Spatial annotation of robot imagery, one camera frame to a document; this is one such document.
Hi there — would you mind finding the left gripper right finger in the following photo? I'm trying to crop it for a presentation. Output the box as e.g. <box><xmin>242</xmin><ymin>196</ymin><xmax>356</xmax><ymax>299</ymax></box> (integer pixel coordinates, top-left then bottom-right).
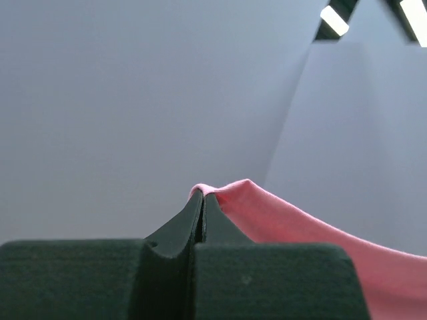
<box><xmin>202</xmin><ymin>194</ymin><xmax>254</xmax><ymax>243</ymax></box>

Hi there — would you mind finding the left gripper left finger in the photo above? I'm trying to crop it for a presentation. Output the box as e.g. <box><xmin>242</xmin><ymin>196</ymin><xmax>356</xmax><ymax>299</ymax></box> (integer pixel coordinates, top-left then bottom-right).
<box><xmin>145</xmin><ymin>191</ymin><xmax>203</xmax><ymax>259</ymax></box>

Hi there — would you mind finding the pink t shirt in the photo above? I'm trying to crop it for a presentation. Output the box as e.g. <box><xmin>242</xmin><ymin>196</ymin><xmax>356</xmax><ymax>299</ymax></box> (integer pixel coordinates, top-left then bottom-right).
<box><xmin>188</xmin><ymin>178</ymin><xmax>427</xmax><ymax>320</ymax></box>

